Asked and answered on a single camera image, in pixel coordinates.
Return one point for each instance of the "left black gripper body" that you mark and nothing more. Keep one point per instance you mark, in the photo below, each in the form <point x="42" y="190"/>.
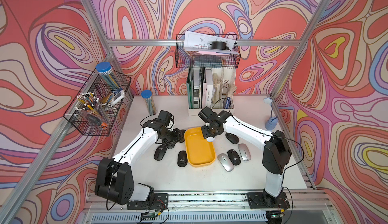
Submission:
<point x="170" y="136"/>

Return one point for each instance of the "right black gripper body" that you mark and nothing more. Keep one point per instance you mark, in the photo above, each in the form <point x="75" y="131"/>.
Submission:
<point x="208" y="131"/>

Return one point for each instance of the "yellow storage tray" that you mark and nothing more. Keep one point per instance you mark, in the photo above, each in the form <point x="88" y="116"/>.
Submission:
<point x="200" y="152"/>

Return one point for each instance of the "black mouse with flower sticker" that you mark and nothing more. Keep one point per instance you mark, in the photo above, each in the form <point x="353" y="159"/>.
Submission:
<point x="234" y="157"/>

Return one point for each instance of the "silver mouse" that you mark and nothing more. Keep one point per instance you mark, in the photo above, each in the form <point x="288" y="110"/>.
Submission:
<point x="225" y="162"/>
<point x="244" y="152"/>

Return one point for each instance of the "white mouse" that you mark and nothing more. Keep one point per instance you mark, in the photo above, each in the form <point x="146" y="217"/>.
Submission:
<point x="210" y="139"/>

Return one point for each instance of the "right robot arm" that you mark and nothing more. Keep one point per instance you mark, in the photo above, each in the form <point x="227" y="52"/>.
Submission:
<point x="274" y="145"/>

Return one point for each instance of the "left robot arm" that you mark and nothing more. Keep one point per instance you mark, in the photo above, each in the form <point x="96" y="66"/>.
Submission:
<point x="115" y="181"/>

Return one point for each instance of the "white file organizer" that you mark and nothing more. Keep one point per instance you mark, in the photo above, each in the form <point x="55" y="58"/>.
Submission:
<point x="213" y="88"/>

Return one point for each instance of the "blue lid tube on table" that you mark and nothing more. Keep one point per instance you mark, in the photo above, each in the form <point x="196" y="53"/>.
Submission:
<point x="147" y="96"/>

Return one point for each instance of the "green folder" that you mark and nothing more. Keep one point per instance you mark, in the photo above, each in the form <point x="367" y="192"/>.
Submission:
<point x="190" y="88"/>

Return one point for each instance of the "small blue desk lamp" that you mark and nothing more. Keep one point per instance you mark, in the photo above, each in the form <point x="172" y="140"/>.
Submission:
<point x="272" y="121"/>

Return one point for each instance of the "black tape roll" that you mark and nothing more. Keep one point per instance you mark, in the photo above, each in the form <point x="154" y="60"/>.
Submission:
<point x="219" y="45"/>

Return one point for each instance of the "clear pen holder cup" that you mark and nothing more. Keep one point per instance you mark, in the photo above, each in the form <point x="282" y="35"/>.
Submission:
<point x="89" y="107"/>

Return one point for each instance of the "white papers in basket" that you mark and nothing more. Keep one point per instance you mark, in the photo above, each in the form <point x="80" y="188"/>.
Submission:
<point x="202" y="43"/>

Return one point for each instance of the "blue lid tube in basket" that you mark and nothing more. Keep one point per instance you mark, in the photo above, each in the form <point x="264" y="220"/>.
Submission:
<point x="108" y="75"/>

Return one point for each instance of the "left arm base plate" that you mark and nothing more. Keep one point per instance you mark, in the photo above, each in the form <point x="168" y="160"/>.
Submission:
<point x="156" y="202"/>

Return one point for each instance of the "black wire basket back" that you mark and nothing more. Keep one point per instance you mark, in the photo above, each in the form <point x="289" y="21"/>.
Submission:
<point x="185" y="59"/>

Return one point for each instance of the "black wire basket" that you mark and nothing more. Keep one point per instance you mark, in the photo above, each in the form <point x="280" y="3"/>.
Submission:
<point x="116" y="112"/>
<point x="185" y="59"/>

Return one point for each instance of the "black wire basket left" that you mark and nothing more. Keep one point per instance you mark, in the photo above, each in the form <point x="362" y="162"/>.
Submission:
<point x="116" y="112"/>

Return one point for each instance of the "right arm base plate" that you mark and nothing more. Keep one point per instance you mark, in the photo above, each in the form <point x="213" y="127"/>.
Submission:
<point x="262" y="200"/>

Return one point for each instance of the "aluminium front rail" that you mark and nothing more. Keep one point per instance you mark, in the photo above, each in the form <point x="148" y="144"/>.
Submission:
<point x="217" y="207"/>

